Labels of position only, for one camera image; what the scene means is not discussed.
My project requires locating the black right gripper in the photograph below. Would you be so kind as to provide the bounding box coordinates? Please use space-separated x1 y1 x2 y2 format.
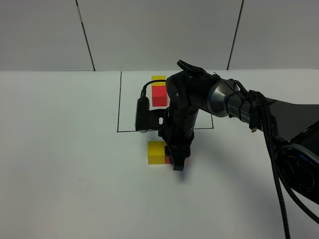
158 127 194 171

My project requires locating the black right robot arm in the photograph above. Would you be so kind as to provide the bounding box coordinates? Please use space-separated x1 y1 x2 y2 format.
161 60 319 203

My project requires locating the template red cube block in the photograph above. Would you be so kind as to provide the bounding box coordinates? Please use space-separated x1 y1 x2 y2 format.
152 86 167 107

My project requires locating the template yellow cube block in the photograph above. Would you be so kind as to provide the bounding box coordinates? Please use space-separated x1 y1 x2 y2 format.
152 76 166 86

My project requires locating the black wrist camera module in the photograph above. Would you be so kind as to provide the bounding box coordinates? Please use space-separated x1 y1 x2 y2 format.
135 96 165 133

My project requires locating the black braided cable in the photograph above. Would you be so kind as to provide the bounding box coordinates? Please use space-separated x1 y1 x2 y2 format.
249 90 319 239

